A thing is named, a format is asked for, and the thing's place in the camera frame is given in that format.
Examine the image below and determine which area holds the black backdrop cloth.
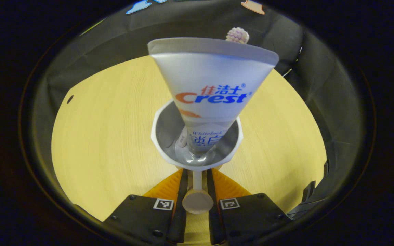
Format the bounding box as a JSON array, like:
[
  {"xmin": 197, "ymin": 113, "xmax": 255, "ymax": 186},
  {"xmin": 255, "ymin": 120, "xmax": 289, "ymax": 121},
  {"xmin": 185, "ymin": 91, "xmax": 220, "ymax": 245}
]
[{"xmin": 29, "ymin": 0, "xmax": 358, "ymax": 212}]

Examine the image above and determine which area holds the white cup with wooden handle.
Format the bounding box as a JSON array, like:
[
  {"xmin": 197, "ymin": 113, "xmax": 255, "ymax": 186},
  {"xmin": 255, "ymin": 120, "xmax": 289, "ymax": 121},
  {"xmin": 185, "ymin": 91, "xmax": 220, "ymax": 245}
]
[{"xmin": 151, "ymin": 99, "xmax": 244, "ymax": 215}]

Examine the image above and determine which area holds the white toothpaste tube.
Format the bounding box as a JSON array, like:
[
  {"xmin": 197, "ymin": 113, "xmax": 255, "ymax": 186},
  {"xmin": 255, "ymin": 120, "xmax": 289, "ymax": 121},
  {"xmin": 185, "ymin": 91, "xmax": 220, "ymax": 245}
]
[{"xmin": 147, "ymin": 37, "xmax": 279, "ymax": 163}]

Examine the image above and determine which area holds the white toothbrush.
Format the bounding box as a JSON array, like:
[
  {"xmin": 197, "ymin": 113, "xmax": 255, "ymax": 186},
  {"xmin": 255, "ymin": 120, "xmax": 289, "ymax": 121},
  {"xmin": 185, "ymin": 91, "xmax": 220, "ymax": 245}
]
[{"xmin": 176, "ymin": 27, "xmax": 250, "ymax": 148}]

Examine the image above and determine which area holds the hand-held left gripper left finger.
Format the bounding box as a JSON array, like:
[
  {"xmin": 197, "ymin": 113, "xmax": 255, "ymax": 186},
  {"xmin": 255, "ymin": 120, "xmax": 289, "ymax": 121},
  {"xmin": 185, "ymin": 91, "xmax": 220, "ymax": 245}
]
[{"xmin": 103, "ymin": 168, "xmax": 188, "ymax": 245}]

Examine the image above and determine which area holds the white cable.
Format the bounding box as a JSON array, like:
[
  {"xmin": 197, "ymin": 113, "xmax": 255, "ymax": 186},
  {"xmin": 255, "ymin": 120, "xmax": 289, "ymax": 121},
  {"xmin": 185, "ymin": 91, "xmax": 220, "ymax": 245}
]
[{"xmin": 282, "ymin": 46, "xmax": 303, "ymax": 78}]

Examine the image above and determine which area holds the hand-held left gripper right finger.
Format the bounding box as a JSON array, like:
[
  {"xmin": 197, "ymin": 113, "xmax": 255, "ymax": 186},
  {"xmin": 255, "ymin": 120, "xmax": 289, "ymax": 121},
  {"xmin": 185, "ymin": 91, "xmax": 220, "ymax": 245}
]
[{"xmin": 207, "ymin": 168, "xmax": 291, "ymax": 245}]

